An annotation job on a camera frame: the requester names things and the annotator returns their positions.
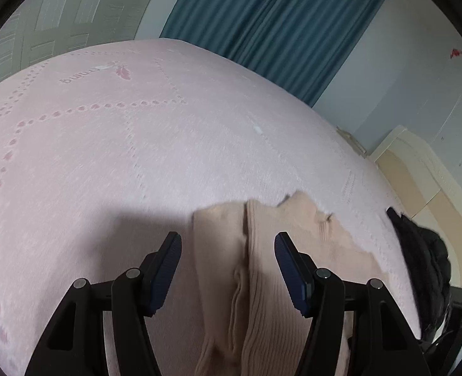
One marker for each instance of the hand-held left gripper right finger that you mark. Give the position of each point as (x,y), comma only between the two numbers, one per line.
(293,274)

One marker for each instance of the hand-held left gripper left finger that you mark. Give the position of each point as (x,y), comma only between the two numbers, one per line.
(164,270)

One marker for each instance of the beige knit sweater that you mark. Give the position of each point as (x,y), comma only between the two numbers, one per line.
(254,282)

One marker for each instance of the black puffer jacket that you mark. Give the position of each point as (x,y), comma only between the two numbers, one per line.
(422,258)

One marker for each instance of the bed with pink sheet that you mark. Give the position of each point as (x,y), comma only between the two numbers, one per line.
(137,156)

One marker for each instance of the cream wooden headboard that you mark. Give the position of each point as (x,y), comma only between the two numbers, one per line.
(430,188)

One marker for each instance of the framed picture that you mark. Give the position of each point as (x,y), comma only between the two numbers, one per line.
(352,141)

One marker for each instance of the blue curtain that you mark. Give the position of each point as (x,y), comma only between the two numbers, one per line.
(278,19)

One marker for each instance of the white wardrobe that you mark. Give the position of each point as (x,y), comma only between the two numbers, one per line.
(70,15)

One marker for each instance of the red wall sticker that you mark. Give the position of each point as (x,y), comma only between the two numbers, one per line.
(456,53)

